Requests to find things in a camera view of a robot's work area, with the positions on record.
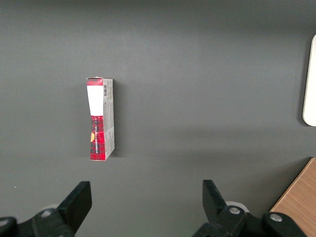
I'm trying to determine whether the wooden drawer cabinet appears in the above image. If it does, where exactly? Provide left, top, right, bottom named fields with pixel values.
left=269, top=157, right=316, bottom=237

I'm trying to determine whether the white rectangular plastic tray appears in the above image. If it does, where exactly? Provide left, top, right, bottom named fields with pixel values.
left=302, top=34, right=316, bottom=127

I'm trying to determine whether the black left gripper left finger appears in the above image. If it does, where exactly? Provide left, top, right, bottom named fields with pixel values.
left=0, top=181, right=93, bottom=237

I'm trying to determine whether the red tartan cardboard box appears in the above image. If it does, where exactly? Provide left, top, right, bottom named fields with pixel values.
left=85, top=77, right=115, bottom=161

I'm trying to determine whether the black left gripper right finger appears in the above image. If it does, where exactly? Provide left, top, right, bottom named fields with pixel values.
left=192, top=179, right=307, bottom=237

